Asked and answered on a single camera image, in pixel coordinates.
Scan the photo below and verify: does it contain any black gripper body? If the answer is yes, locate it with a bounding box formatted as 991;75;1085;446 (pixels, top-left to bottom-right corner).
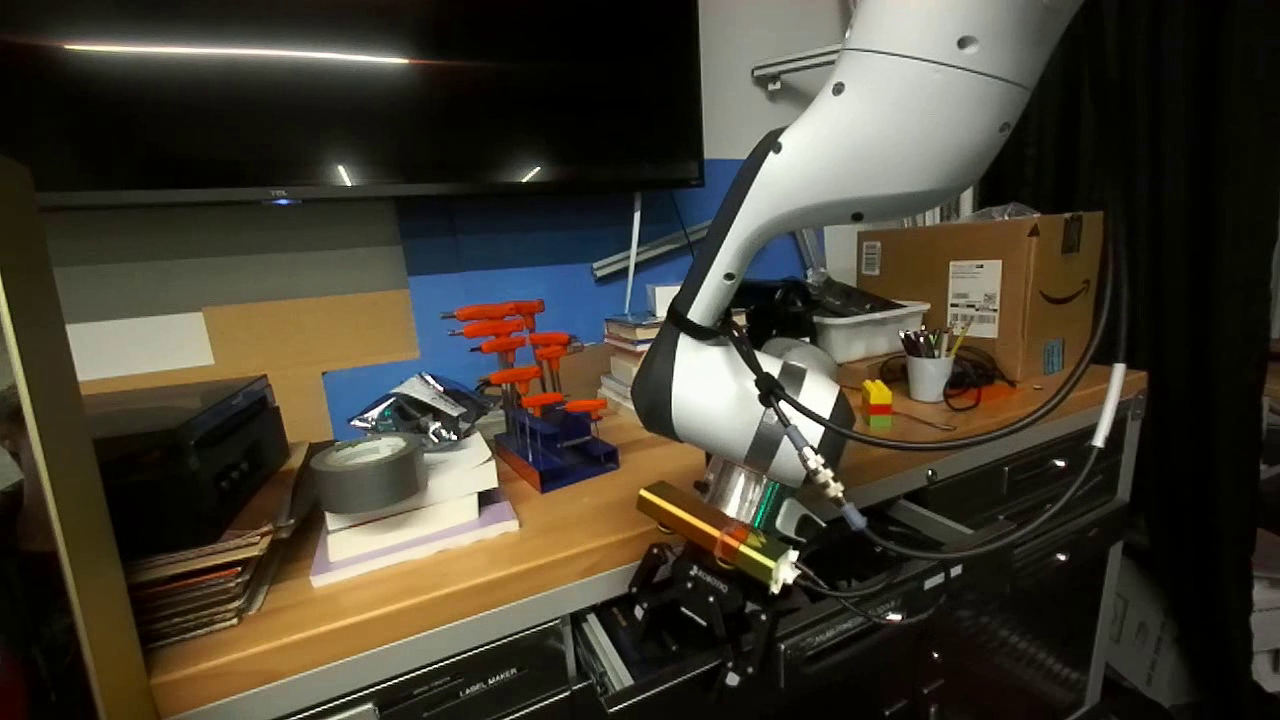
626;545;773;669

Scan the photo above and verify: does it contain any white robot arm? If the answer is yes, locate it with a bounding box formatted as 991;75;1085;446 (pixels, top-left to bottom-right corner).
631;0;1085;487

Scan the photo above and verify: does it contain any open grey metal drawer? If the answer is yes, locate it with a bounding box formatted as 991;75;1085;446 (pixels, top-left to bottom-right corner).
574;551;966;720

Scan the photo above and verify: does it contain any closed black drawer cabinet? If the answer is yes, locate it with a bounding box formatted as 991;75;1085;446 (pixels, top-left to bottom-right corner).
914;421;1136;720

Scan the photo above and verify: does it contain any white foam and book stack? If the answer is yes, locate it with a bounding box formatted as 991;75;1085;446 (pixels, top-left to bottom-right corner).
308;436;520;586

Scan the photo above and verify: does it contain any stack of books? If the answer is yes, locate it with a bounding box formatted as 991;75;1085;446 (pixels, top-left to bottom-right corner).
600;320;661;407

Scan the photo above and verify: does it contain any coloured toy brick stack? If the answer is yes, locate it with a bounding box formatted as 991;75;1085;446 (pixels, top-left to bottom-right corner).
859;378;894;430

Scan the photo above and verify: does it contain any white plastic bin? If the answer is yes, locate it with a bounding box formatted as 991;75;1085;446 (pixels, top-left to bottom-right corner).
807;280;929;358

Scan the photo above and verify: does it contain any white pen cup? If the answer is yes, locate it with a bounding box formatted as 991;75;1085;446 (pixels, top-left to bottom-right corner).
900;327;964;403

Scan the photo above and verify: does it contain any cardboard box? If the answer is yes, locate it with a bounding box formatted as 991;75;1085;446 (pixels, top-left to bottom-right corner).
857;213;1105;378

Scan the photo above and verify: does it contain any black box device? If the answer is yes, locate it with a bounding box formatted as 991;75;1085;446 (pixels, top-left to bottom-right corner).
82;377;286;560

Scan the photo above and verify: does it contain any black monitor screen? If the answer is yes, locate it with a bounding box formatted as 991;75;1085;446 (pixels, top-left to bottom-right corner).
0;0;705;202

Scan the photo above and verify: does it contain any grey duct tape roll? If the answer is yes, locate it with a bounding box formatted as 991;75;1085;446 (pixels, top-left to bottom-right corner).
308;430;418;516

